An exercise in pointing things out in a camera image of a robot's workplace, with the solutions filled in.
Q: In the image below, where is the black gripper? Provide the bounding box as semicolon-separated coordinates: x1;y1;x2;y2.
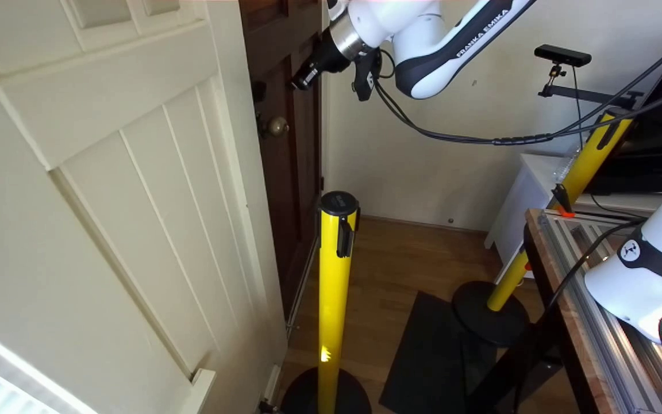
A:
291;30;356;90

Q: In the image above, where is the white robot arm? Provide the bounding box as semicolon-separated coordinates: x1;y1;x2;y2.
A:
291;0;535;101

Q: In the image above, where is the dark brown wooden door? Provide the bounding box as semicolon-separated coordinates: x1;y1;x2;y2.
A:
240;0;321;316

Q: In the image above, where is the white panelled door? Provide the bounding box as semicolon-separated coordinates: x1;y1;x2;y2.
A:
0;0;285;414

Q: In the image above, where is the white cabinet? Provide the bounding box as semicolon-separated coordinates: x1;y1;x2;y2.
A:
485;149;662;271

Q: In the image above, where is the black floor mat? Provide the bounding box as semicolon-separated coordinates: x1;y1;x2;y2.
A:
380;293;500;414

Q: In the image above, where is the wooden table with rails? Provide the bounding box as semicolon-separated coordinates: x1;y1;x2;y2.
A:
525;210;662;414

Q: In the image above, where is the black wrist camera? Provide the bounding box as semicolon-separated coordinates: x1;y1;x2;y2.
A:
352;48;381;101

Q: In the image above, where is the black camera on mount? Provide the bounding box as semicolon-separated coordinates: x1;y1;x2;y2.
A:
533;43;591;66

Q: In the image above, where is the yellow stanchion post with camera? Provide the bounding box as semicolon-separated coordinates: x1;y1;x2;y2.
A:
450;105;640;350

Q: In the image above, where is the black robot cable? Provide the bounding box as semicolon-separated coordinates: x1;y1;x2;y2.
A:
372;25;662;147

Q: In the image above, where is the yellow stanchion post near door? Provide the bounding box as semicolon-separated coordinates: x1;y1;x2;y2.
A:
280;190;370;414

